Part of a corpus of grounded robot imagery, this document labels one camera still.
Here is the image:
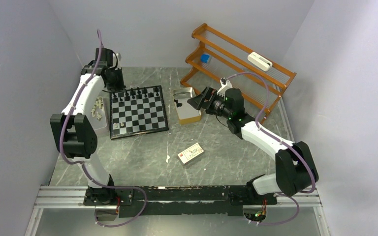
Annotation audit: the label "orange wooden rack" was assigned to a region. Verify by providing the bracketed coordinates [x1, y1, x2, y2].
[180, 23, 297, 122]

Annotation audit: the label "black mounting base plate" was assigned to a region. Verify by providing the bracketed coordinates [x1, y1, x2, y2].
[83, 185, 277, 218]

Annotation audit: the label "black pawn in tin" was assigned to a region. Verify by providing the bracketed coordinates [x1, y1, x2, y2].
[174, 99, 183, 108]

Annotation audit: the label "blue block on rack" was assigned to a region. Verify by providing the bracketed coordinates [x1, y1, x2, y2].
[199, 54, 212, 64]

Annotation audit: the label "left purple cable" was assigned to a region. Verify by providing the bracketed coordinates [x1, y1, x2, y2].
[59, 29, 147, 228]

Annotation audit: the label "white device on rack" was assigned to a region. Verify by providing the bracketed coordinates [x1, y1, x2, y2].
[248, 52, 273, 71]

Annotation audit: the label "black white chessboard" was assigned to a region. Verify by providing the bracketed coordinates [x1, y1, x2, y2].
[109, 85, 169, 140]

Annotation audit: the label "tin box white pieces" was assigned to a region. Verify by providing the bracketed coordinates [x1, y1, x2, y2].
[89, 96, 109, 135]

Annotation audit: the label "white red card box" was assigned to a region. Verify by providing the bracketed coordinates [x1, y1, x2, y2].
[177, 143, 204, 164]

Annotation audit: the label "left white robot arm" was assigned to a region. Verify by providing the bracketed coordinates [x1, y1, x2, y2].
[50, 47, 126, 205]

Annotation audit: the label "tin box black pieces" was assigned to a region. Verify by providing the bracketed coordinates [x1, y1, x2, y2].
[172, 87, 201, 125]

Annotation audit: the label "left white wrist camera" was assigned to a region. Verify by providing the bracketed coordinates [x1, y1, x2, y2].
[115, 53, 122, 69]

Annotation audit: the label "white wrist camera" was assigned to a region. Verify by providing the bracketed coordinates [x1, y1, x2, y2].
[115, 53, 122, 69]
[217, 78, 233, 97]

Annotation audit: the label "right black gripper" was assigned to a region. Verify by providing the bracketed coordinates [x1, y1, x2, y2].
[187, 86, 232, 119]

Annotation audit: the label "black piece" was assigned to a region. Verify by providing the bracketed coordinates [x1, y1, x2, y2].
[125, 91, 130, 101]

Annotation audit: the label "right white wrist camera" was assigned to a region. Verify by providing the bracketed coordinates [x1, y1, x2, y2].
[217, 78, 233, 97]

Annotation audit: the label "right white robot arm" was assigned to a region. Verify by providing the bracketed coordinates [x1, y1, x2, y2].
[188, 87, 318, 204]

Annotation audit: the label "aluminium rail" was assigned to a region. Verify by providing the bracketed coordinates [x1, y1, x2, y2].
[34, 186, 322, 208]

